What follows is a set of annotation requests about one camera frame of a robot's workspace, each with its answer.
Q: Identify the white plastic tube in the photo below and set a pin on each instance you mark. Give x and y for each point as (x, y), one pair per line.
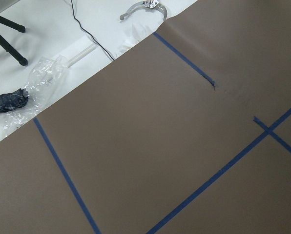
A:
(81, 55)

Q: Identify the brown paper table cover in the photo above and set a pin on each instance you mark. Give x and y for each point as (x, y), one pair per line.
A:
(187, 131)

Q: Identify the clear plastic wrap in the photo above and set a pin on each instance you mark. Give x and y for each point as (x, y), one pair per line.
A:
(42, 84)

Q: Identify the metal curved clamp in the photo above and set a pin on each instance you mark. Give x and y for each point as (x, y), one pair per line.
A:
(147, 5)

